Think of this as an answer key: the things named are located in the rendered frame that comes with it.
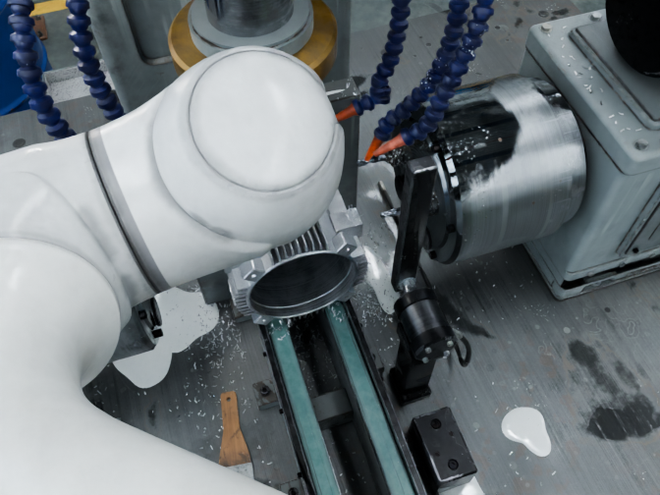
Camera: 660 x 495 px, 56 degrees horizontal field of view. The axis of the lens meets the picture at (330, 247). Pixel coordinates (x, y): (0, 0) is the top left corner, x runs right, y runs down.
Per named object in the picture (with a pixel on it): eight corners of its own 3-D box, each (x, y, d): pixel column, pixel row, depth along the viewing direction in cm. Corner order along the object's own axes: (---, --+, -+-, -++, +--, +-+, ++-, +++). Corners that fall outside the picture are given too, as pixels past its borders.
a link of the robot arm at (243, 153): (289, 86, 45) (112, 153, 43) (314, -27, 30) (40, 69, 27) (349, 224, 45) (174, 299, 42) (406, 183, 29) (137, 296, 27)
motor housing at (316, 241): (215, 232, 103) (193, 152, 87) (326, 202, 106) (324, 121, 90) (245, 337, 92) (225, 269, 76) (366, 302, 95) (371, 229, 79)
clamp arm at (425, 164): (388, 278, 89) (404, 155, 67) (408, 272, 89) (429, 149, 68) (397, 299, 87) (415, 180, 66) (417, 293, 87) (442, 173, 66)
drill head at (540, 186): (340, 189, 108) (340, 75, 87) (552, 134, 115) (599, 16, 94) (392, 311, 95) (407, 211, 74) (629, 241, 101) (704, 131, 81)
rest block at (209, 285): (198, 278, 112) (186, 240, 102) (237, 267, 113) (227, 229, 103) (205, 305, 109) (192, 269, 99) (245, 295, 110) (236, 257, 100)
